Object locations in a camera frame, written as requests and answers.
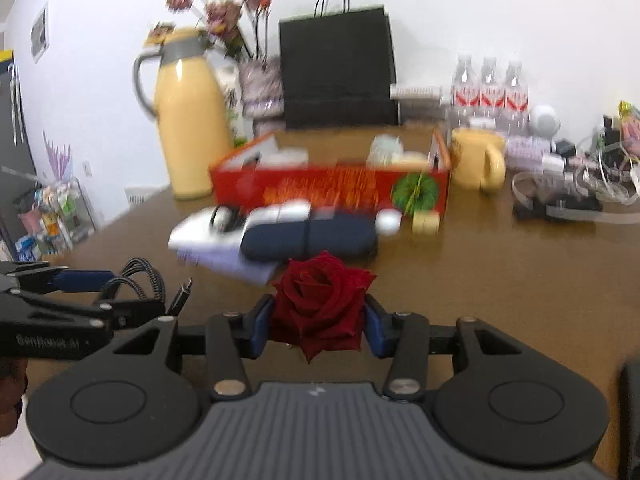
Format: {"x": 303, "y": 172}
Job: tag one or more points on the dried pink flowers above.
{"x": 220, "y": 10}

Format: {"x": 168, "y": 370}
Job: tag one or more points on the green printed packet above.
{"x": 232, "y": 105}

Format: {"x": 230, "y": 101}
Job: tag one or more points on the clear water bottle red label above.
{"x": 515, "y": 97}
{"x": 489, "y": 90}
{"x": 462, "y": 90}

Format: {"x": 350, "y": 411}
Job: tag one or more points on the black paper bag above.
{"x": 337, "y": 70}

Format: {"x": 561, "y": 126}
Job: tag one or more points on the small yellow block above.
{"x": 426, "y": 223}

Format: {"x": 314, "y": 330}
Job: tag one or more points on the red cardboard box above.
{"x": 325, "y": 187}

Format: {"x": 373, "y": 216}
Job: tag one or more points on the white oval case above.
{"x": 388, "y": 222}

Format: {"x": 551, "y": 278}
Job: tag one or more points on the colourful snack packet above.
{"x": 630, "y": 125}

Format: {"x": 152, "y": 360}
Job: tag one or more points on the dark cabinet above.
{"x": 12, "y": 150}

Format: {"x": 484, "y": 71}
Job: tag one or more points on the yellow thermos jug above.
{"x": 190, "y": 120}

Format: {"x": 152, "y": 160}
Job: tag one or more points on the purple wall sticker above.
{"x": 59, "y": 157}

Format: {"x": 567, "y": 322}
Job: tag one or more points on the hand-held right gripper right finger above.
{"x": 376, "y": 332}

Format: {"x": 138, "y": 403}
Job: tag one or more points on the white round camera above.
{"x": 544, "y": 120}

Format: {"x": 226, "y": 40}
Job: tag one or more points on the red rose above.
{"x": 320, "y": 300}

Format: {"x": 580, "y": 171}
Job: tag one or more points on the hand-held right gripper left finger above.
{"x": 260, "y": 332}

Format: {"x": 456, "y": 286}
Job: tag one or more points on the wall socket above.
{"x": 87, "y": 168}

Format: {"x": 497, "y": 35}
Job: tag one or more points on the purple patterned tissue pack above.
{"x": 527, "y": 152}

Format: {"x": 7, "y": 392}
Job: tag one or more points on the wall poster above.
{"x": 40, "y": 32}

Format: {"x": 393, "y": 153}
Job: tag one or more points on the purple patterned vase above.
{"x": 260, "y": 85}

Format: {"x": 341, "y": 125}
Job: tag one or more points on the pale green bag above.
{"x": 385, "y": 150}

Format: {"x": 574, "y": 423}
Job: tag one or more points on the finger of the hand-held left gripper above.
{"x": 82, "y": 280}
{"x": 60, "y": 307}

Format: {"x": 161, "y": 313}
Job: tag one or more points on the white power strip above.
{"x": 415, "y": 92}

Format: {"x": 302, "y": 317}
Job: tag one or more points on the navy glasses case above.
{"x": 310, "y": 237}

